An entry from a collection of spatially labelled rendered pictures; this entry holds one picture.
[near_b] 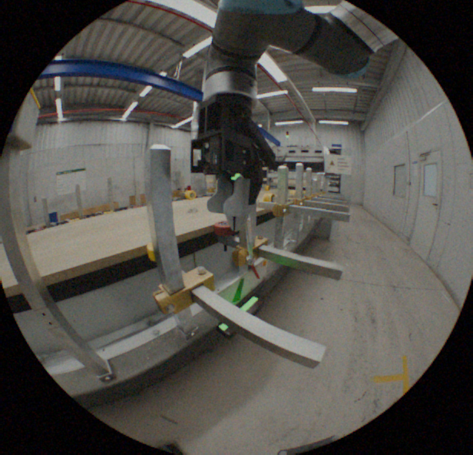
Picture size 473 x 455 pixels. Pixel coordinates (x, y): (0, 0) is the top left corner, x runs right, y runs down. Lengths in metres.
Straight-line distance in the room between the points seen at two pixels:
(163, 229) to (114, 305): 0.38
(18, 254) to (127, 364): 0.32
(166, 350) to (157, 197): 0.35
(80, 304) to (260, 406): 0.97
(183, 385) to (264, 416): 0.50
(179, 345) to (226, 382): 0.71
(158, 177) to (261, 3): 0.27
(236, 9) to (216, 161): 0.20
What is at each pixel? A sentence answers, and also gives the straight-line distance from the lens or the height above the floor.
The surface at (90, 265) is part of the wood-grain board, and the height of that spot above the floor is 0.89.
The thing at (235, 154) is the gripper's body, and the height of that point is 1.10.
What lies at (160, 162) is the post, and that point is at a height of 1.10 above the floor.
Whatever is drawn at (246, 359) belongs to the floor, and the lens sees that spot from 1.15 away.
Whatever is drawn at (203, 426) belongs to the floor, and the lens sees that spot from 1.08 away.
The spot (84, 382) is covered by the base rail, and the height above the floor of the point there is 0.70.
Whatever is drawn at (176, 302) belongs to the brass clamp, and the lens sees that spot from 0.31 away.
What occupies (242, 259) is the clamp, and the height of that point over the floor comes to 0.85.
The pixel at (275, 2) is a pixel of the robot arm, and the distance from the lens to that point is 0.22.
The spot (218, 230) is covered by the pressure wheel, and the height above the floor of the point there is 0.89.
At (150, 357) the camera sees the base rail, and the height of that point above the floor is 0.70.
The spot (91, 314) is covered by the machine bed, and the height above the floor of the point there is 0.72.
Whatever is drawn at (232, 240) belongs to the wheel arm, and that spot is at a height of 0.86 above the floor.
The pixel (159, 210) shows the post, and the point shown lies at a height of 1.02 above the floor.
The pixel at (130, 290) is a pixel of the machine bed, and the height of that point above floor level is 0.76.
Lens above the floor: 1.06
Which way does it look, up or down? 15 degrees down
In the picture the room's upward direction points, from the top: straight up
